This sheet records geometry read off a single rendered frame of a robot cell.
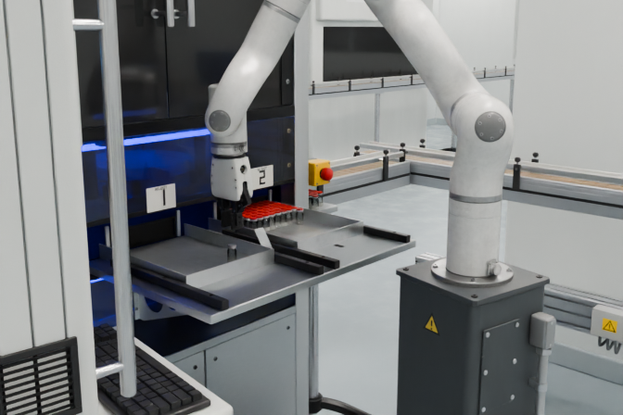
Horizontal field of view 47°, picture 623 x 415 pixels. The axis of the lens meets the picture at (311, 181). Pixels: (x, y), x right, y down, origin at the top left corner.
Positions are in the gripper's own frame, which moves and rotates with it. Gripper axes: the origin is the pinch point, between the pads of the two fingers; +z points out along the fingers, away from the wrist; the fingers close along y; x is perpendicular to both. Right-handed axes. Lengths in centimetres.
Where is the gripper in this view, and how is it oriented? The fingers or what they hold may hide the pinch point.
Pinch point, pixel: (232, 219)
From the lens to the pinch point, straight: 170.0
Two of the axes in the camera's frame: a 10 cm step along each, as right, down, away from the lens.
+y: -7.3, -1.2, 6.7
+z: 0.1, 9.8, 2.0
